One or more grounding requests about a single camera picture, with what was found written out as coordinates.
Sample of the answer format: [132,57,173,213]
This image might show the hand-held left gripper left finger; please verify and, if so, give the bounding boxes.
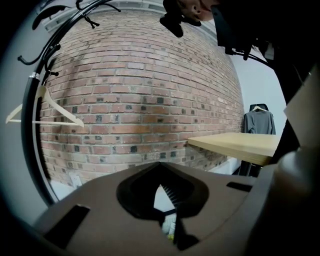
[32,161,179,256]

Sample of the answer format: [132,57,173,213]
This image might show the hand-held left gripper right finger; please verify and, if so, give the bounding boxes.
[159,161,259,251]

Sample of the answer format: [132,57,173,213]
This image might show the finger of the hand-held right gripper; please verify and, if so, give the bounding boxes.
[268,119,301,166]

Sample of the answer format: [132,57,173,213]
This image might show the grey package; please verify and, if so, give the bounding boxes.
[161,215,177,235]

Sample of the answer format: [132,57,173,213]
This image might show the white round waste bin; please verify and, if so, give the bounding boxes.
[153,184,179,245]

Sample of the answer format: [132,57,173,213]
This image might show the yellow wrapper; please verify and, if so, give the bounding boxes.
[167,223,176,242]

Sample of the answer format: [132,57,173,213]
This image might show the person's right forearm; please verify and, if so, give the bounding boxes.
[268,42,316,106]

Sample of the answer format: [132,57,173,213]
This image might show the light wooden board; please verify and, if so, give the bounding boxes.
[187,132,282,167]

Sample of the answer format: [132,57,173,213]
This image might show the black table leg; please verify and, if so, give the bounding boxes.
[238,159,253,177]

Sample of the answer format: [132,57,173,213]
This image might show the grey garment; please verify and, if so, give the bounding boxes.
[243,109,277,136]

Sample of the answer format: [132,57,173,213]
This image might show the black coat rack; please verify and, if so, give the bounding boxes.
[17,0,122,205]

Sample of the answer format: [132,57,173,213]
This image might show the person's face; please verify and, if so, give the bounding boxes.
[179,0,221,22]

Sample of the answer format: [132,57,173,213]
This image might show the white wall socket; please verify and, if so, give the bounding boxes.
[69,173,82,188]

